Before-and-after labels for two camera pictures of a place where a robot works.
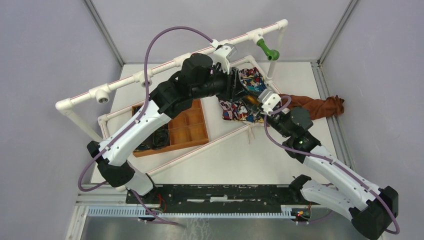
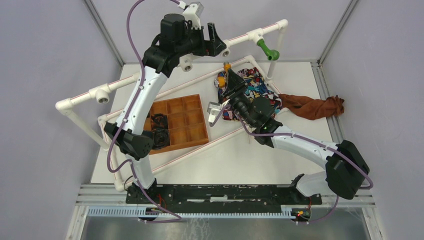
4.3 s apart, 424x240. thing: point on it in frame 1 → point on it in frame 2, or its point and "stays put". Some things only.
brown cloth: (316, 109) stays put
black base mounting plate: (221, 198) stays put
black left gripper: (238, 94) → (213, 47)
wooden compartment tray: (188, 129) stays put
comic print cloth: (252, 80) stays put
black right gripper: (256, 109) → (235, 85)
